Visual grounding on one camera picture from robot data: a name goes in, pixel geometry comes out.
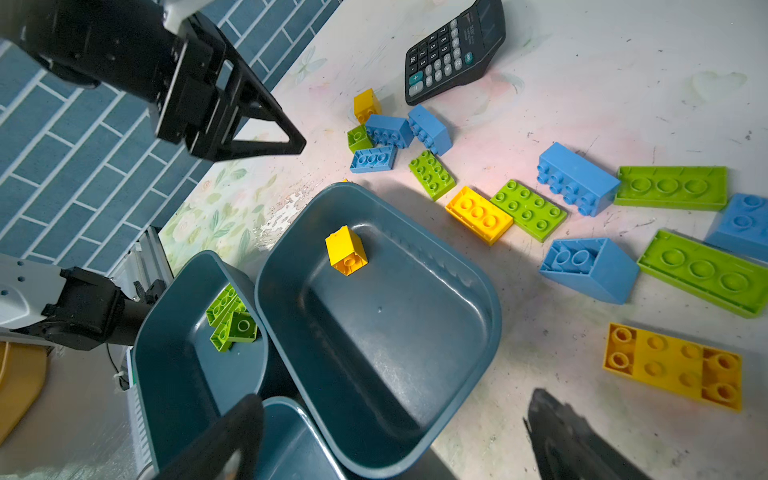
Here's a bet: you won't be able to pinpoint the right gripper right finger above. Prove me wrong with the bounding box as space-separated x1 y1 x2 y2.
524 388 649 480

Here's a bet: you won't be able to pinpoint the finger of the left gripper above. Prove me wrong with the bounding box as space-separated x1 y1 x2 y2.
185 13 306 162

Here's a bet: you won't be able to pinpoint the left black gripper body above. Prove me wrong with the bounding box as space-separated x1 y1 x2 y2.
1 1 231 144

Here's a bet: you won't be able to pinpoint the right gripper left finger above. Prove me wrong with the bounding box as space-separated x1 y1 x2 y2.
155 394 264 479

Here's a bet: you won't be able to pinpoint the small green lego brick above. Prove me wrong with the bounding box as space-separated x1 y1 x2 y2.
347 125 375 153

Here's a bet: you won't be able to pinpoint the green lego plate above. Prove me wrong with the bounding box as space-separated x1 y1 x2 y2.
206 285 239 328
613 166 729 211

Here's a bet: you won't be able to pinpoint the blue upturned lego brick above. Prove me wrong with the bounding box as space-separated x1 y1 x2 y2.
350 145 398 173

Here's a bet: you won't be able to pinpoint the yellow square lego brick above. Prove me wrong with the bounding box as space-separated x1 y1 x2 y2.
325 226 368 276

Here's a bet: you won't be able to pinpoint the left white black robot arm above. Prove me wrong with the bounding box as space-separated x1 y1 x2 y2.
1 1 306 351

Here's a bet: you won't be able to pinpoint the bottom right teal bin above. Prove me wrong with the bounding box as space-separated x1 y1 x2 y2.
253 397 346 480

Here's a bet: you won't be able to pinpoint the bottom left teal bin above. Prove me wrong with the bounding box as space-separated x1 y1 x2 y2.
133 251 271 470

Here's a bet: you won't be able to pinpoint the yellow flat lego plate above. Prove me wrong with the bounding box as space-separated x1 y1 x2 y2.
603 323 743 412

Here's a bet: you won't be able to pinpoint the top teal plastic bin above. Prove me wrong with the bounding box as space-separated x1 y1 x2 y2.
254 183 502 479

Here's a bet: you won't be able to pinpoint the blue sloped lego brick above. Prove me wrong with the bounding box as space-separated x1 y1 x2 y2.
539 238 640 305

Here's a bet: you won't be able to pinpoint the blue lego brick top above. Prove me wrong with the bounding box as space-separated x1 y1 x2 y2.
408 105 452 156

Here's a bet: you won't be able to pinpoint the stacked yellow bins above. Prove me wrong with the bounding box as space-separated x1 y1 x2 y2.
0 342 47 443

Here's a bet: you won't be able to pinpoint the black desk calculator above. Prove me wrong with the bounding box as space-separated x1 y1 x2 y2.
404 0 506 106

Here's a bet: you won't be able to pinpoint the green flat plate lower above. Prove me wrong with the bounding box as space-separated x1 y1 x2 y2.
637 230 767 319

